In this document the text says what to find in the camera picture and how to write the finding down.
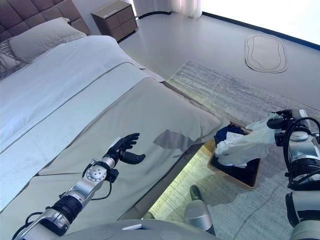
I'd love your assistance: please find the white garment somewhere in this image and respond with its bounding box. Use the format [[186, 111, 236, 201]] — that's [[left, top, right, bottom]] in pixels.
[[214, 111, 284, 169]]

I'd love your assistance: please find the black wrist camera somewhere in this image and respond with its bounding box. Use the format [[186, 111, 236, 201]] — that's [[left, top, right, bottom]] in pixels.
[[107, 168, 120, 183], [274, 131, 289, 148]]

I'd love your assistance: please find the grey patterned cushion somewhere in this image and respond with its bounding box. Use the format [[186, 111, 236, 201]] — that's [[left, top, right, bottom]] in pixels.
[[0, 39, 21, 79]]

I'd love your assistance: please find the white duvet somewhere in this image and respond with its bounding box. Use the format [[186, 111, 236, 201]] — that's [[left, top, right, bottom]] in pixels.
[[0, 34, 134, 149]]

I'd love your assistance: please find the grey robot torso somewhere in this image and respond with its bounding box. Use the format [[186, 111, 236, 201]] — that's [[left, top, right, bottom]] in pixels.
[[53, 218, 219, 240]]

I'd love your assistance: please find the grey striped area rug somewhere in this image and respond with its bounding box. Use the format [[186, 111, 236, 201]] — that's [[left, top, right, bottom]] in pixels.
[[141, 59, 320, 240]]

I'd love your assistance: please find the white curtain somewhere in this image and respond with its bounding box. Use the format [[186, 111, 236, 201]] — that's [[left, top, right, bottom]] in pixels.
[[133, 0, 204, 20]]

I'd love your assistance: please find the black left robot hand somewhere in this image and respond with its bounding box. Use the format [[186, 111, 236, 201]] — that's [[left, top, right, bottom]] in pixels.
[[107, 132, 147, 166]]

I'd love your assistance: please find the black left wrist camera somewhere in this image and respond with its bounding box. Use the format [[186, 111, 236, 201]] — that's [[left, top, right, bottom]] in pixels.
[[107, 168, 120, 183]]

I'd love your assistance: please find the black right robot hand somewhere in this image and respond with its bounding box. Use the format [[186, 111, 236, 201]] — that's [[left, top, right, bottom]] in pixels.
[[266, 109, 310, 133]]

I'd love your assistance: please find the small oval beige rug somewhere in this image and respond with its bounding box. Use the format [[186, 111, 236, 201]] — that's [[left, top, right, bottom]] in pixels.
[[244, 34, 288, 74]]

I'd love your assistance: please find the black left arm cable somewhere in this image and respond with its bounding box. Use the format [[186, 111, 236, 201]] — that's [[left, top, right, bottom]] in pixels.
[[24, 179, 113, 227]]

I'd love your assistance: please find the silver right robot leg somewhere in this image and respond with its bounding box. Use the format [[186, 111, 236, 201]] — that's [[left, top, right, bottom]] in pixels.
[[184, 199, 216, 236]]

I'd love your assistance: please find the brown tufted headboard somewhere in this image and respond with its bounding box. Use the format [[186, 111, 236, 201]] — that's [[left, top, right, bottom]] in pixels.
[[0, 0, 91, 44]]

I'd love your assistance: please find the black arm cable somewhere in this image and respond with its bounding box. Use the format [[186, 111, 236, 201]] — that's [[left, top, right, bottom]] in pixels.
[[283, 116, 320, 189], [24, 179, 113, 227]]

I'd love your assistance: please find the beige pillow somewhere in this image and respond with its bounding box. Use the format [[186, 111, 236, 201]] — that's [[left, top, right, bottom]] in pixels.
[[8, 16, 87, 64]]

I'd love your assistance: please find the brown wooden nightstand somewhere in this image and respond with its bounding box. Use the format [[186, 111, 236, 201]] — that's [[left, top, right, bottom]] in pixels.
[[90, 2, 139, 42]]

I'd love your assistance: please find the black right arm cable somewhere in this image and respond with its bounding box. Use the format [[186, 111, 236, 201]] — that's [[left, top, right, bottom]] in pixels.
[[283, 116, 320, 189]]

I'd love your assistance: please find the dark right robot foot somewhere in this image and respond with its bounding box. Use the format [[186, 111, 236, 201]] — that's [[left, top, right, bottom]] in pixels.
[[189, 184, 203, 201]]

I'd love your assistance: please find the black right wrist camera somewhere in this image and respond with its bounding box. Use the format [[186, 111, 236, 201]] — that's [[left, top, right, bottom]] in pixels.
[[274, 131, 289, 148]]

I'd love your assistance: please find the bed with beige cover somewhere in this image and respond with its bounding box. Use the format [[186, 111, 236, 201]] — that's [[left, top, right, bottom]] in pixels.
[[0, 77, 223, 240]]

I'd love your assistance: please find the wooden laundry basket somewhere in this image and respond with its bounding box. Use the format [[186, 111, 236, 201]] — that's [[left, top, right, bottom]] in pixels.
[[207, 120, 263, 192]]

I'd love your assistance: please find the black garment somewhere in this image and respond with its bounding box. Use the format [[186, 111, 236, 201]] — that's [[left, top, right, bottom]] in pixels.
[[210, 156, 260, 188]]

